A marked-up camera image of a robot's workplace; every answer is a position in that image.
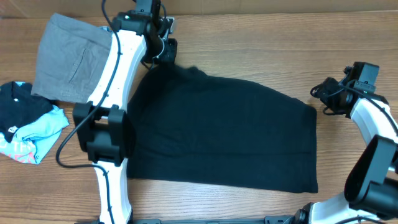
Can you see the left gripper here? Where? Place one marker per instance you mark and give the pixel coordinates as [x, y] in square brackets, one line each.
[170, 55]

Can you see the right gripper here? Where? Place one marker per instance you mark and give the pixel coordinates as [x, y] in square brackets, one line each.
[321, 91]

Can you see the black t-shirt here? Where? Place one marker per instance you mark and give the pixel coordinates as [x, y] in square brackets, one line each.
[192, 127]

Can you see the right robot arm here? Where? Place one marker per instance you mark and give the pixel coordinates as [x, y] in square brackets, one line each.
[369, 195]

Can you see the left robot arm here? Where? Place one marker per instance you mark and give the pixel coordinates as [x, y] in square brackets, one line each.
[139, 36]

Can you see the folded blue garment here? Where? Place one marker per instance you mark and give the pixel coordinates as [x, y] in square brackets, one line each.
[107, 29]

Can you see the folded grey shorts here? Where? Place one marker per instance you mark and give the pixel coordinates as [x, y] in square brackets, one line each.
[70, 59]

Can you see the light blue printed t-shirt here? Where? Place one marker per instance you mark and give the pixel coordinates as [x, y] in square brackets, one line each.
[32, 142]

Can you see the folded black shirt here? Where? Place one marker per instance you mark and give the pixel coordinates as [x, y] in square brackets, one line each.
[20, 108]

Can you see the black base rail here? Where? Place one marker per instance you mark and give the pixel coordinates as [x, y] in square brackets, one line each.
[265, 220]

